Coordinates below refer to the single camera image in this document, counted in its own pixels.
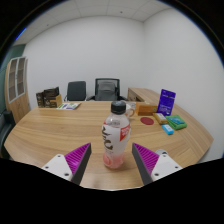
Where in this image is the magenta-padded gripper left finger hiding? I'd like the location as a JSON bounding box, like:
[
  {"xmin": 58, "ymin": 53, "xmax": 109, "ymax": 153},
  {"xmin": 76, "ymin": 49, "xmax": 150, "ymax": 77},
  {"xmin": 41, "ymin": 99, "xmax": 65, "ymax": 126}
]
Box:
[{"xmin": 41, "ymin": 142, "xmax": 92, "ymax": 186}]

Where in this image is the purple hanging package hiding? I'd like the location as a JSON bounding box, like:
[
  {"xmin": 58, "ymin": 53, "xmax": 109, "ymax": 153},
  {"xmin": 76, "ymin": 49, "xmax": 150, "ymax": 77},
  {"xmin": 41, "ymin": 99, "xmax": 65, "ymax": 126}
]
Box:
[{"xmin": 156, "ymin": 88, "xmax": 177, "ymax": 117}]

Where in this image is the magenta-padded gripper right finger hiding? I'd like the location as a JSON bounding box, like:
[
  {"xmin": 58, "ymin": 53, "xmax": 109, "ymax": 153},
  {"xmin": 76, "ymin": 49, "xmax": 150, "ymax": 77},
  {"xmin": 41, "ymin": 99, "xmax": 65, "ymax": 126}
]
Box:
[{"xmin": 131, "ymin": 142, "xmax": 184, "ymax": 186}]

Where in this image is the clear pink drink bottle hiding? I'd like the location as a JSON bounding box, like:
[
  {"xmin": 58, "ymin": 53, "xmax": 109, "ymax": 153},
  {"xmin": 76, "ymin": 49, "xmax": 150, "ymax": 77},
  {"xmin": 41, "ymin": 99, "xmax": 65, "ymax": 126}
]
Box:
[{"xmin": 101, "ymin": 99, "xmax": 132, "ymax": 170}]

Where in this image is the orange cardboard box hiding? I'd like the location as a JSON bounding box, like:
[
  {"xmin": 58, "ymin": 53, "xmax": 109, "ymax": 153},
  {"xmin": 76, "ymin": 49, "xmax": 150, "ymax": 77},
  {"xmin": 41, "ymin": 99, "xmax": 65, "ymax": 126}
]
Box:
[{"xmin": 135, "ymin": 101, "xmax": 158, "ymax": 117}]

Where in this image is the colourful printed booklet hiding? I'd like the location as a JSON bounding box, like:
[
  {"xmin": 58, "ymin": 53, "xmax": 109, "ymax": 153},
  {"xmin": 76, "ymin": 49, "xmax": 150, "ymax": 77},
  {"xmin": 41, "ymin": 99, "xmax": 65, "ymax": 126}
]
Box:
[{"xmin": 56, "ymin": 102, "xmax": 82, "ymax": 111}]

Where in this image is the tan cardboard box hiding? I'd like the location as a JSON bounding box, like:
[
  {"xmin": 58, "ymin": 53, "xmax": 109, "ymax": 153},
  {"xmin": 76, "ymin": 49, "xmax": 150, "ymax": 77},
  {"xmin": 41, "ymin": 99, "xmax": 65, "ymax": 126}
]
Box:
[{"xmin": 35, "ymin": 91, "xmax": 63, "ymax": 109}]

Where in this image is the black mesh-back office chair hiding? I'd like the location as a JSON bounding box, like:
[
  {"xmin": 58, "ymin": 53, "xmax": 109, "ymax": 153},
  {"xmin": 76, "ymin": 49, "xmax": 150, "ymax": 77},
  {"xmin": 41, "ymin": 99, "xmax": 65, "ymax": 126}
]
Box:
[{"xmin": 87, "ymin": 77, "xmax": 128, "ymax": 102}]

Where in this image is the black armchair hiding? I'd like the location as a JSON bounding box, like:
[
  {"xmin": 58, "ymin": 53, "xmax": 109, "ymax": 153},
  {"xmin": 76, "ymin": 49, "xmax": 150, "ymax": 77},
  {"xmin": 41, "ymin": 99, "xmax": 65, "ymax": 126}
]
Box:
[{"xmin": 0, "ymin": 109, "xmax": 16, "ymax": 159}]

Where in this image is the wooden glass-door cabinet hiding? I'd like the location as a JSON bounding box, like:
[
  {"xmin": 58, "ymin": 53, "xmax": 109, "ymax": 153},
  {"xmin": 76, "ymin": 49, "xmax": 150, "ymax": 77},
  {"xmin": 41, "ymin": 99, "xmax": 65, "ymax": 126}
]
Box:
[{"xmin": 4, "ymin": 56, "xmax": 30, "ymax": 124}]

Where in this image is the small light blue box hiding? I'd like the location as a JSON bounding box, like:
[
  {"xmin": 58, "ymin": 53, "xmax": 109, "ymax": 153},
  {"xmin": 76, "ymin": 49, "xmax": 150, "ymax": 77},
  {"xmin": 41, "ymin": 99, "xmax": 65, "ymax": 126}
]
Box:
[{"xmin": 161, "ymin": 123, "xmax": 175, "ymax": 136}]

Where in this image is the flat round red coaster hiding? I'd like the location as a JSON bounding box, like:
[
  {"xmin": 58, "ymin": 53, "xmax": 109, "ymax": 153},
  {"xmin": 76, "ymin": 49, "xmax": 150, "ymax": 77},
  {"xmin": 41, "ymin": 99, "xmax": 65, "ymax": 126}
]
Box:
[{"xmin": 140, "ymin": 116, "xmax": 155, "ymax": 126}]

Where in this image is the white bear-print mug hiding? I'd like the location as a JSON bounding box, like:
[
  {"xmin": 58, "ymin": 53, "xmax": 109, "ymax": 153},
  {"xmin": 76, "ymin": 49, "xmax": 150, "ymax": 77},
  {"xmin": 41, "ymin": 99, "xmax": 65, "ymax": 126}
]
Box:
[{"xmin": 124, "ymin": 102, "xmax": 137, "ymax": 118}]

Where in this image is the wooden side desk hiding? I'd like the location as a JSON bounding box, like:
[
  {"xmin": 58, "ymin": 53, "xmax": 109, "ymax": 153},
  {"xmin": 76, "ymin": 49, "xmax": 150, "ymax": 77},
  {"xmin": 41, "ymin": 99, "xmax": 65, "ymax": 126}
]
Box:
[{"xmin": 127, "ymin": 87, "xmax": 164, "ymax": 104}]

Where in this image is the green flat package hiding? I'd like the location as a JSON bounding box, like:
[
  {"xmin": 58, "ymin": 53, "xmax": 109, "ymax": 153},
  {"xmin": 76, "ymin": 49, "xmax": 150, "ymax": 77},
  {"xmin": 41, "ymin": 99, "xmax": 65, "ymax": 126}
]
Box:
[{"xmin": 165, "ymin": 114, "xmax": 188, "ymax": 131}]

